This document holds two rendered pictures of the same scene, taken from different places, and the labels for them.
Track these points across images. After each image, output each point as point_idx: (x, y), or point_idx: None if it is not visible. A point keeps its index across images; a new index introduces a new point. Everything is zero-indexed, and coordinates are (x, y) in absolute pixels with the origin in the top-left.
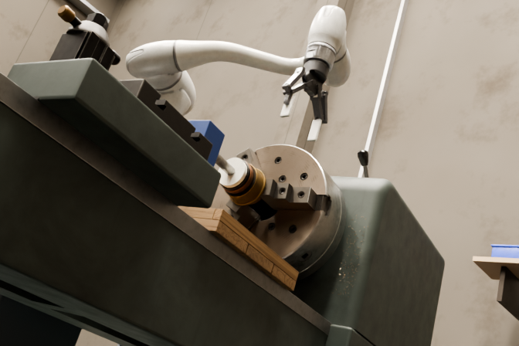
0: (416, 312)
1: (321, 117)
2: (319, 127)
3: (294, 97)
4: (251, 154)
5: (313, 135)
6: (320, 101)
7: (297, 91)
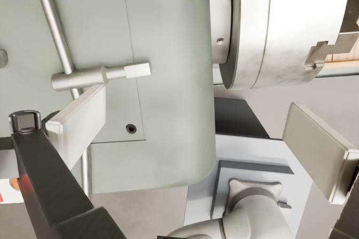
0: None
1: (41, 139)
2: (77, 104)
3: (342, 141)
4: (355, 21)
5: (99, 106)
6: (62, 208)
7: (358, 176)
